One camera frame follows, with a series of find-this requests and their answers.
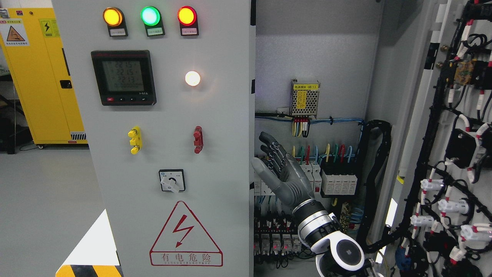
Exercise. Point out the yellow safety cabinet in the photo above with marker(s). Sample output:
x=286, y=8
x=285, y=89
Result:
x=30, y=39

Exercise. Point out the yellow indicator lamp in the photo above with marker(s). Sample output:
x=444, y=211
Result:
x=115, y=21

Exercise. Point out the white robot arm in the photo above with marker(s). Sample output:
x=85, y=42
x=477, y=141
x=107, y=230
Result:
x=336, y=254

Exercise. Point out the red electric danger sticker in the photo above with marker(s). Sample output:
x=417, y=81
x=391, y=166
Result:
x=183, y=241

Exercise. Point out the red terminal post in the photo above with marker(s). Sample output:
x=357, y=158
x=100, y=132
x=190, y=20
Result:
x=198, y=139

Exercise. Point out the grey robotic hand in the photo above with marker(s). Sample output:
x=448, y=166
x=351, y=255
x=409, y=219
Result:
x=282, y=173

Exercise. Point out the white breaker row upper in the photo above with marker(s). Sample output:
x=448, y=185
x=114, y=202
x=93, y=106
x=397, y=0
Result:
x=312, y=171

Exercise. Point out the yellow terminal post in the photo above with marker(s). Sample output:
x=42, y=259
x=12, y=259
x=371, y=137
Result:
x=135, y=139

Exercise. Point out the green indicator lamp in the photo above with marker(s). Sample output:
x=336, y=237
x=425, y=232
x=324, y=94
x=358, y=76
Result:
x=152, y=20

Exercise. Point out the metal mesh power supply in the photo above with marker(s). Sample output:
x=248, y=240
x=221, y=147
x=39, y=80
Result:
x=304, y=98

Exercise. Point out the black surge protector block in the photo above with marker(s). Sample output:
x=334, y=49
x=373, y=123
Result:
x=338, y=179

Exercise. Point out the red indicator lamp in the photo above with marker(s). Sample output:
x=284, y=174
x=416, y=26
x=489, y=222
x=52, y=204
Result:
x=188, y=21

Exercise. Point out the black rotary selector switch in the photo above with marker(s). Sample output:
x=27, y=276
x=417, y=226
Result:
x=172, y=180

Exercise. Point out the white indicator lamp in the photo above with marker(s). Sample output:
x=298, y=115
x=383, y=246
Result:
x=192, y=78

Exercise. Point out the grey cabinet door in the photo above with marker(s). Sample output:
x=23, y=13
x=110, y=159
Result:
x=218, y=179
x=432, y=88

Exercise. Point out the relay and breaker row lower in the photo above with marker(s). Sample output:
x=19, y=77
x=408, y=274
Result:
x=275, y=234

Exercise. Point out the black digital power meter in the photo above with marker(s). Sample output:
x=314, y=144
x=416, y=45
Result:
x=124, y=77

